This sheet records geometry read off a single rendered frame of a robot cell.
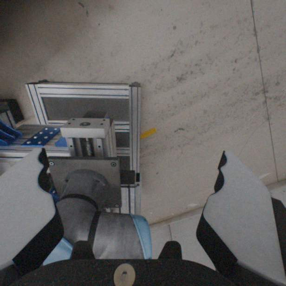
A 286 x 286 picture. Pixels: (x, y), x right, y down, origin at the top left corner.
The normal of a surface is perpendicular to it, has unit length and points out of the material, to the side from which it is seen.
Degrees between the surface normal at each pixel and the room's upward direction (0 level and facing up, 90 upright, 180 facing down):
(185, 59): 0
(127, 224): 92
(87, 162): 0
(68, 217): 90
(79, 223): 84
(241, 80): 0
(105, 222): 92
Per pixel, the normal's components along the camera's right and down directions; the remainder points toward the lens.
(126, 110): 0.01, 0.49
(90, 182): 0.43, -0.60
